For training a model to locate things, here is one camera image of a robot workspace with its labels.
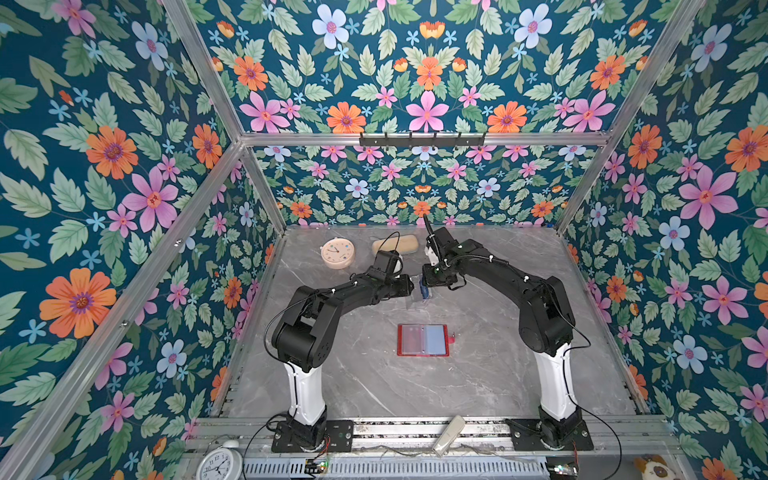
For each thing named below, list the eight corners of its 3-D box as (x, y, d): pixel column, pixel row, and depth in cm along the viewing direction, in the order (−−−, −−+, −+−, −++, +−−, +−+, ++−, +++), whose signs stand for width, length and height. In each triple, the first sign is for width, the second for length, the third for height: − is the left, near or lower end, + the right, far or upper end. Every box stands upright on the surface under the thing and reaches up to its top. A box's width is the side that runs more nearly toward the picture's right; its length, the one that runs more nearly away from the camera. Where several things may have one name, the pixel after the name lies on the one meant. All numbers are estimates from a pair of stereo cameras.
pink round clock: (318, 269, 109) (316, 264, 107) (324, 242, 117) (323, 237, 115) (352, 269, 109) (351, 264, 107) (356, 242, 117) (355, 237, 115)
